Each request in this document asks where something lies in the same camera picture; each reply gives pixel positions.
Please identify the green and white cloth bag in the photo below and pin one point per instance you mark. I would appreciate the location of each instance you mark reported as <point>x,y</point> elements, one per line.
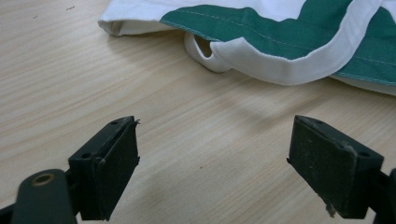
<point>280,37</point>

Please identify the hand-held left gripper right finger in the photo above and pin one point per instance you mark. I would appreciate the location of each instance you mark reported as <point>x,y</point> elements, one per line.
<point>330,169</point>

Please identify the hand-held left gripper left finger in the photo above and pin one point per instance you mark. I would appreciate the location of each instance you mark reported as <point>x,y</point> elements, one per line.
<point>107,168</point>

